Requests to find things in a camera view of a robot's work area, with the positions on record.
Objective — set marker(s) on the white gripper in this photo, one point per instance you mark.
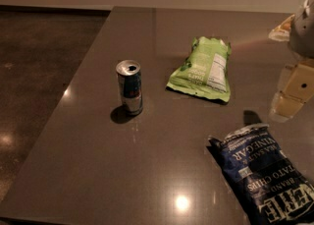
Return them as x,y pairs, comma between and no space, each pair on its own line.
303,35

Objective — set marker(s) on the silver blue redbull can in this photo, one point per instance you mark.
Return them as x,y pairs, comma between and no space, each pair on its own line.
129,80

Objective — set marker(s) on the green snack bag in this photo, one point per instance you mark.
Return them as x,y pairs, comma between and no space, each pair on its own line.
204,72

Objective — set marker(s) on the blue potato chips bag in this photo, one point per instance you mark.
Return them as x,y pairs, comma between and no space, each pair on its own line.
269,188

